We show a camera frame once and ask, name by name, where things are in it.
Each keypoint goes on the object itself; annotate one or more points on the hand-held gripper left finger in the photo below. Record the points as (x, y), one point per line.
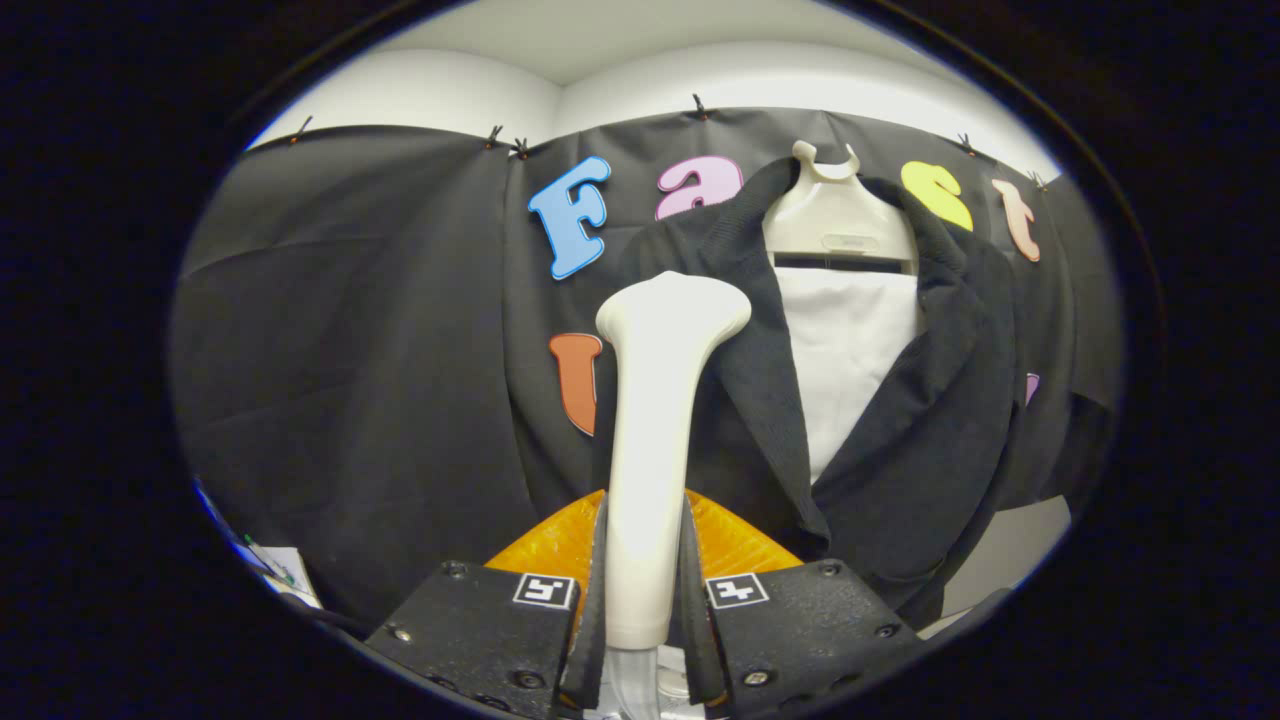
(480, 630)

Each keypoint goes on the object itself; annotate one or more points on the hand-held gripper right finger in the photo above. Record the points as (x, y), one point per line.
(800, 630)

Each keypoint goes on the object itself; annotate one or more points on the black suit jacket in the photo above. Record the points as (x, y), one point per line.
(930, 450)

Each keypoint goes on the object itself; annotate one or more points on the white flat panel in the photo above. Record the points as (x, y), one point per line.
(288, 578)

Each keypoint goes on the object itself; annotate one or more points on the grey cabinet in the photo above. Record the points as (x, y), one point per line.
(1010, 560)

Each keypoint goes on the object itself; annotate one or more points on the black backdrop cloth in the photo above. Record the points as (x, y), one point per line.
(350, 350)

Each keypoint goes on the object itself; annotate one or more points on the white plastic hanger head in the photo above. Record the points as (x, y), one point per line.
(835, 220)

